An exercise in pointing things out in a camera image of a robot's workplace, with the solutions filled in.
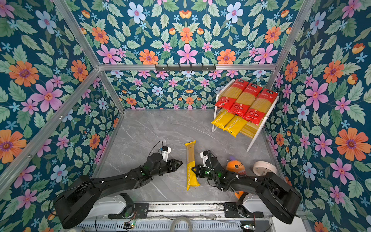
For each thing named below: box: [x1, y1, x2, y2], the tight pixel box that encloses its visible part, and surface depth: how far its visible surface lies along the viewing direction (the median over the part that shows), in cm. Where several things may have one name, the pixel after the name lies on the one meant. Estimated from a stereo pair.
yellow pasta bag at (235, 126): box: [222, 116, 247, 138], surface depth 90 cm
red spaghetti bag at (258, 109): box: [242, 88, 279, 126], surface depth 75 cm
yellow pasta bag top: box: [210, 108, 235, 130], surface depth 93 cm
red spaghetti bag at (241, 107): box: [228, 83, 263, 118], surface depth 78 cm
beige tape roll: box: [252, 160, 278, 177], surface depth 82 cm
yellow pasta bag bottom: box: [184, 140, 201, 191], surface depth 85 cm
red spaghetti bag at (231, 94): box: [214, 78, 250, 110], surface depth 82 cm
